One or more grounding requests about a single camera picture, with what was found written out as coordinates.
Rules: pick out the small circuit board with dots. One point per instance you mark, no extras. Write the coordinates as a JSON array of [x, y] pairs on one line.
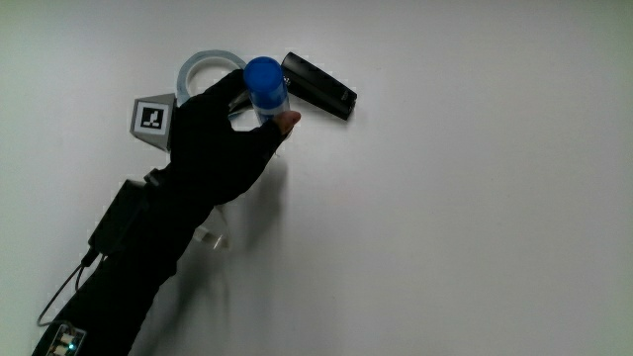
[[65, 340]]

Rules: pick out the black sensor box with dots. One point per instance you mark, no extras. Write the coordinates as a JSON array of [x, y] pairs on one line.
[[118, 217]]

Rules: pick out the person's left forearm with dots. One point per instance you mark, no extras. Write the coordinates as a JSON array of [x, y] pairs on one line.
[[133, 267]]

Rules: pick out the blue glue stick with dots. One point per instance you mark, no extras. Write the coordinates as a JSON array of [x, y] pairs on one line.
[[266, 86]]

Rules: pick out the person's left hand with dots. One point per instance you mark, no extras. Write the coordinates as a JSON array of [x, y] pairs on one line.
[[210, 143]]

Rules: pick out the clear plastic piece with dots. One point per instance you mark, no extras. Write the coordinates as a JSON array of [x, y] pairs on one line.
[[213, 236]]

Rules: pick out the black stapler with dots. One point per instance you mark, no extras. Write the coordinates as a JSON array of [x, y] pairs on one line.
[[321, 86]]

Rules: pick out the white tape roll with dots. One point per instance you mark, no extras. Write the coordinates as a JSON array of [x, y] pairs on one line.
[[184, 79]]

